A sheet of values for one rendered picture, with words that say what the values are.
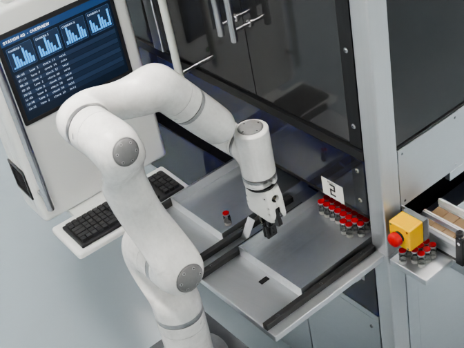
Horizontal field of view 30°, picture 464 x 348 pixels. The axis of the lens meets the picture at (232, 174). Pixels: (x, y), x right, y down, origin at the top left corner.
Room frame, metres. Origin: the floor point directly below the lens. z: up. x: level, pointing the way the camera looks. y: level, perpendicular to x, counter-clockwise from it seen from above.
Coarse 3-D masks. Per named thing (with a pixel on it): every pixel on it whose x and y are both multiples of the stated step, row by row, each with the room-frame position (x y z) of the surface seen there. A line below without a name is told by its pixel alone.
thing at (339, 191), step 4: (324, 180) 1.92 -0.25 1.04; (328, 180) 1.90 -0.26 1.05; (324, 184) 1.92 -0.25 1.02; (328, 184) 1.91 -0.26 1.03; (332, 184) 1.89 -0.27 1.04; (336, 184) 1.88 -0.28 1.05; (324, 188) 1.92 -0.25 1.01; (328, 188) 1.91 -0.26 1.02; (332, 188) 1.89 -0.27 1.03; (336, 188) 1.88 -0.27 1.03; (340, 188) 1.86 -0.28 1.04; (324, 192) 1.93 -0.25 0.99; (328, 192) 1.91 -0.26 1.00; (332, 192) 1.89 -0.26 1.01; (336, 192) 1.88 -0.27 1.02; (340, 192) 1.86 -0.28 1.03; (332, 196) 1.90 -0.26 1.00; (336, 196) 1.88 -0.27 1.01; (340, 196) 1.87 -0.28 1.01; (340, 200) 1.87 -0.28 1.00
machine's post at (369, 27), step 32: (352, 0) 1.77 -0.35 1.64; (384, 0) 1.76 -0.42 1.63; (352, 32) 1.77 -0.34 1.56; (384, 32) 1.75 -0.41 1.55; (384, 64) 1.75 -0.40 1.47; (384, 96) 1.75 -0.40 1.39; (384, 128) 1.74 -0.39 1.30; (384, 160) 1.74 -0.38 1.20; (384, 192) 1.73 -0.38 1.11; (384, 224) 1.73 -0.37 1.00; (384, 256) 1.74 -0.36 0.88; (384, 288) 1.75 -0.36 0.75; (384, 320) 1.76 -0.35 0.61
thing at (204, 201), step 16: (208, 176) 2.23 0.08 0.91; (224, 176) 2.25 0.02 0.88; (240, 176) 2.23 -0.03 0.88; (288, 176) 2.18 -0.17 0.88; (192, 192) 2.19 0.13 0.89; (208, 192) 2.19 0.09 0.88; (224, 192) 2.17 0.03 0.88; (240, 192) 2.15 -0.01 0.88; (288, 192) 2.07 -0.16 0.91; (176, 208) 2.14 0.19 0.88; (192, 208) 2.12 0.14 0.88; (208, 208) 2.11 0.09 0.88; (224, 208) 2.09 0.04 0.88; (240, 208) 2.07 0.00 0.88; (208, 224) 1.99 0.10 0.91; (240, 224) 1.97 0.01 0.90
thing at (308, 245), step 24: (288, 216) 1.96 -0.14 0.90; (312, 216) 1.97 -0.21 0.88; (264, 240) 1.90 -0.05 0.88; (288, 240) 1.88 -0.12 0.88; (312, 240) 1.86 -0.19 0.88; (336, 240) 1.84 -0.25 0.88; (360, 240) 1.82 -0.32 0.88; (264, 264) 1.77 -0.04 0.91; (288, 264) 1.78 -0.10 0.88; (312, 264) 1.76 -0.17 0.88; (336, 264) 1.72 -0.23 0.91; (288, 288) 1.69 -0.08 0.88
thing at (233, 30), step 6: (228, 0) 2.09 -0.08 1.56; (228, 6) 2.09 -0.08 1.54; (228, 12) 2.09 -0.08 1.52; (228, 18) 2.09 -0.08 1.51; (228, 24) 2.09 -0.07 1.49; (234, 24) 2.09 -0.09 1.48; (246, 24) 2.12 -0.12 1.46; (252, 24) 2.12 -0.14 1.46; (234, 30) 2.09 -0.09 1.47; (234, 36) 2.09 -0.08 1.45; (234, 42) 2.09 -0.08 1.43
